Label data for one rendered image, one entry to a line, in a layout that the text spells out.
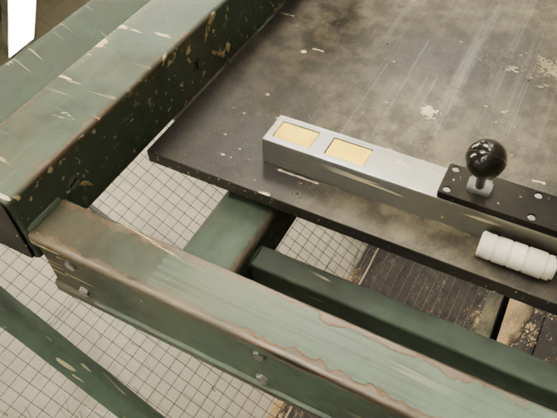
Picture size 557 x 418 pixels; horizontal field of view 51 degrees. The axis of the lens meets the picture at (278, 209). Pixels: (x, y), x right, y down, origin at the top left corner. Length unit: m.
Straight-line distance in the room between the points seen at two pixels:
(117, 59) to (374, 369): 0.49
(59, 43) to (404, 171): 0.89
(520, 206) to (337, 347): 0.26
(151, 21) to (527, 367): 0.63
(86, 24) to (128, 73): 0.67
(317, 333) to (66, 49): 0.98
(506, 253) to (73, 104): 0.51
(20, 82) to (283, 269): 0.77
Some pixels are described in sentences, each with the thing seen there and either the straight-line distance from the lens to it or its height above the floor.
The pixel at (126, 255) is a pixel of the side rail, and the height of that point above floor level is 1.75.
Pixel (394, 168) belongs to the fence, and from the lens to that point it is 0.69.
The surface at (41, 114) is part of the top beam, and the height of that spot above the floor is 1.93.
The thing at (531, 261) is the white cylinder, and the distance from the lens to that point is 0.66.
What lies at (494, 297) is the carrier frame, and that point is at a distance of 2.04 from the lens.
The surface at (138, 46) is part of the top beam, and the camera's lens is 0.80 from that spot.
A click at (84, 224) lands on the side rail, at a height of 1.80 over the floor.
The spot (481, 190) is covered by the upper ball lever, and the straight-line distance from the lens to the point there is 0.67.
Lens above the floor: 1.73
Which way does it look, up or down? 7 degrees down
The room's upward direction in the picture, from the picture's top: 51 degrees counter-clockwise
